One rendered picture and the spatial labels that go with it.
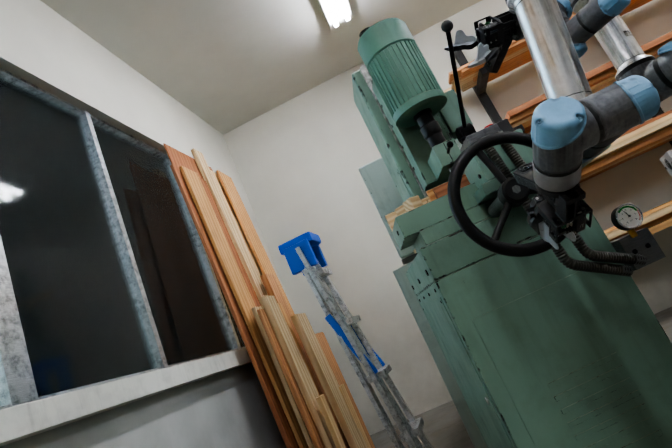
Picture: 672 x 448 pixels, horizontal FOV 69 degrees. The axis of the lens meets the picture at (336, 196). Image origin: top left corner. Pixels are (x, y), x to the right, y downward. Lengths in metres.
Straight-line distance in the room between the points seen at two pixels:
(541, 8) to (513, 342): 0.75
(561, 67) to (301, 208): 3.21
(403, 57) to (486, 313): 0.78
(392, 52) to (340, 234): 2.52
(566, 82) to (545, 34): 0.10
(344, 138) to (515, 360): 3.04
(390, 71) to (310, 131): 2.67
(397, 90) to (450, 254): 0.53
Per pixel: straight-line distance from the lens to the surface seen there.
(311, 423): 2.56
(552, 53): 1.02
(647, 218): 3.56
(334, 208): 3.95
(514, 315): 1.29
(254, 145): 4.29
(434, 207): 1.30
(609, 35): 1.82
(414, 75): 1.52
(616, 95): 0.87
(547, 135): 0.80
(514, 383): 1.30
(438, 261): 1.27
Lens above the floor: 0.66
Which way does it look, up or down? 16 degrees up
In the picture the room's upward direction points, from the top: 24 degrees counter-clockwise
